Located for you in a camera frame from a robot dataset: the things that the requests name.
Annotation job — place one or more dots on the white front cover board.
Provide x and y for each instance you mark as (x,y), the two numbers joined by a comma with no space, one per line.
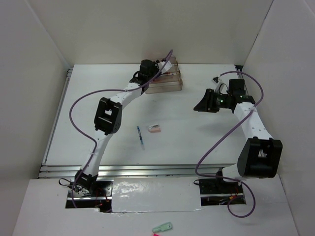
(155,194)

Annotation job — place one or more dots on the tiered clear acrylic organizer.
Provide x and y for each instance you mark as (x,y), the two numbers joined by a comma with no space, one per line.
(169,81)

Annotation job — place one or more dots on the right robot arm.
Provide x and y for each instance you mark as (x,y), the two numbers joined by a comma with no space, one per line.
(261,153)

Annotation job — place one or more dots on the pink eraser with sharpener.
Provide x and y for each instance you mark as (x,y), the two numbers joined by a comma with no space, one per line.
(154,128)

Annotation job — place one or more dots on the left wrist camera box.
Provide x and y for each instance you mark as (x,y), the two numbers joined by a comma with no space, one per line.
(164,66)

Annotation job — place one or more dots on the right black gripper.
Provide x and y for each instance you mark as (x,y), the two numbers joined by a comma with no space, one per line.
(207,104)

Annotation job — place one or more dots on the aluminium frame rail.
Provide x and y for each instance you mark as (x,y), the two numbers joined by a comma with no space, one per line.
(186,135)

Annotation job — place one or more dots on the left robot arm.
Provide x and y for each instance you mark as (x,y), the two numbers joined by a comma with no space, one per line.
(107,121)

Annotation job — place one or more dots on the green clear object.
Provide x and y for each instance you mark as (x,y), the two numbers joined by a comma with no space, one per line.
(163,227)

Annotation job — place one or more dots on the blue gel pen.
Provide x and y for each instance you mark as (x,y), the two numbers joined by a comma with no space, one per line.
(140,137)

